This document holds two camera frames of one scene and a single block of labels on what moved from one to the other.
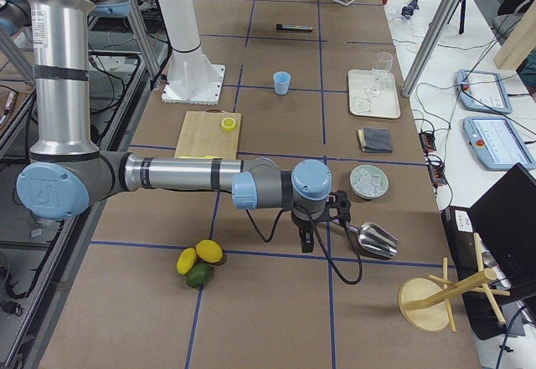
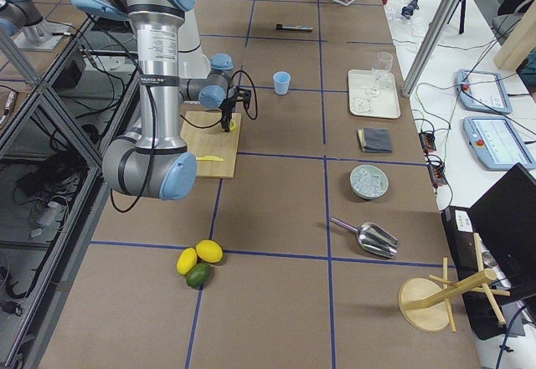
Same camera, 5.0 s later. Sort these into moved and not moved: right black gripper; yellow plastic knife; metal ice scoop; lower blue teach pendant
Moved: right black gripper
Not moved: lower blue teach pendant; yellow plastic knife; metal ice scoop
